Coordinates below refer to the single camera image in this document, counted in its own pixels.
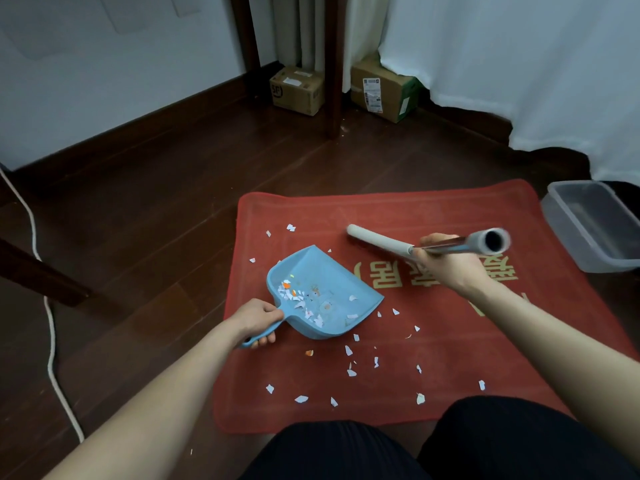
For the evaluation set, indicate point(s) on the clear plastic storage bin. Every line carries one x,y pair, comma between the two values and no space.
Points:
595,229

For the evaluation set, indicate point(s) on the person's right forearm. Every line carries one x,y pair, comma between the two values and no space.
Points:
565,354

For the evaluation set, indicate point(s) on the white curtain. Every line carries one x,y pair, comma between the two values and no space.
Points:
500,54

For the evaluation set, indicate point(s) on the small brown cardboard box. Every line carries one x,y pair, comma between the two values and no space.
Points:
295,92

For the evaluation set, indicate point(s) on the beige curtain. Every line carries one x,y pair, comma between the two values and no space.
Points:
300,29

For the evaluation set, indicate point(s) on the person's left hand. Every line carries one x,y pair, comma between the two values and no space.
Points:
255,322

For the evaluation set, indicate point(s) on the blue plastic dustpan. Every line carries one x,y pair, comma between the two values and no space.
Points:
335,289

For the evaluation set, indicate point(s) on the cardboard box with green side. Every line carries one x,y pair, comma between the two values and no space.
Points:
385,89

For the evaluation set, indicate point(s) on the person's black trousers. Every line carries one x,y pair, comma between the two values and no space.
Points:
340,454

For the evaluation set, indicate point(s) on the red doormat gold lettering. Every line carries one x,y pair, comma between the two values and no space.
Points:
450,344

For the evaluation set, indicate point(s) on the white paper scraps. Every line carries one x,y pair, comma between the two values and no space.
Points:
301,399

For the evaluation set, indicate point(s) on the person's right hand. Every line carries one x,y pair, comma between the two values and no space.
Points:
450,267

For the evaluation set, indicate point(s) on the person's left forearm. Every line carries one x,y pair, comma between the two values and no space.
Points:
150,414

